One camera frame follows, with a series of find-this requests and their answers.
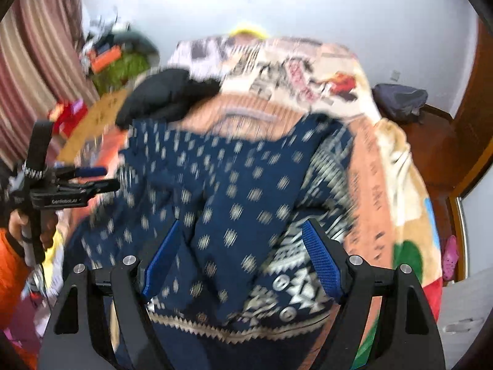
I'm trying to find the grey backpack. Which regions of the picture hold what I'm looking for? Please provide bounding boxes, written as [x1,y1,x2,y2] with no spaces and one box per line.
[373,84,429,125]

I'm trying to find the green patterned cloth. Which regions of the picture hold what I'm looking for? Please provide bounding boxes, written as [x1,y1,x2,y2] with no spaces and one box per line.
[92,52,152,95]

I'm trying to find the black cloth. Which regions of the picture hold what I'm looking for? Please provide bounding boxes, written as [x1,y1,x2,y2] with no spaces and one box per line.
[116,68,222,129]

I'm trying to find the orange box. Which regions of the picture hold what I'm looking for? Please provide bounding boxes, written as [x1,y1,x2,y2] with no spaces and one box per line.
[90,44,122,73]

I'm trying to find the pink clog shoe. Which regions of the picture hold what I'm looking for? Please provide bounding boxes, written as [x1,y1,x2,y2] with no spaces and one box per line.
[442,235,461,282]

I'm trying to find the white cabinet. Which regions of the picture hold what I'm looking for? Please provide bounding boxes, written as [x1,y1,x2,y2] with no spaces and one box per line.
[437,268,484,359]

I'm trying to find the navy patterned hooded sweater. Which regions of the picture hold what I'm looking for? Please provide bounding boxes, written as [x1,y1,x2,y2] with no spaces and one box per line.
[65,113,356,370]

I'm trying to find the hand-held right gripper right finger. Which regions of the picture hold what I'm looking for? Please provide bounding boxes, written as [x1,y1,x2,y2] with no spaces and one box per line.
[301,219,447,370]

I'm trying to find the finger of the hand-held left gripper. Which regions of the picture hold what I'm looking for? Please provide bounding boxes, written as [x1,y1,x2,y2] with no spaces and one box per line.
[58,166,109,180]
[75,179,121,198]

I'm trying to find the wooden door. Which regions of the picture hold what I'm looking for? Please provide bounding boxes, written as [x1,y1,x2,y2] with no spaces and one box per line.
[443,19,493,201]

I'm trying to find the striped curtain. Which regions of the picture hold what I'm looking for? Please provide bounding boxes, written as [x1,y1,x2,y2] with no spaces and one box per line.
[0,0,101,170]

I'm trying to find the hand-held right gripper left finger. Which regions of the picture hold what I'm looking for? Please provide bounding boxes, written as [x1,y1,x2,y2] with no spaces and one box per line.
[39,220,184,370]

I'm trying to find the pile of clutter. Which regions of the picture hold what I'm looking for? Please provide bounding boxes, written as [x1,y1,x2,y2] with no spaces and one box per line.
[79,8,132,74]

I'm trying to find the printed blanket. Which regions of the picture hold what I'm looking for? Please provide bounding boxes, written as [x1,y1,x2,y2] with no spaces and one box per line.
[39,35,443,370]

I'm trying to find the person's left hand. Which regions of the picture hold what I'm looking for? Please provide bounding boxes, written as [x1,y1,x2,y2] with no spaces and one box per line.
[8,213,58,252]

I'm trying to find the red plush toy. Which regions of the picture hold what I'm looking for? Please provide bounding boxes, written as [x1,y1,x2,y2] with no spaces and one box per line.
[48,100,88,136]

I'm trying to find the yellow foam tube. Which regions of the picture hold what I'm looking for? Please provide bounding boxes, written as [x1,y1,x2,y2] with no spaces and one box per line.
[230,23,269,39]

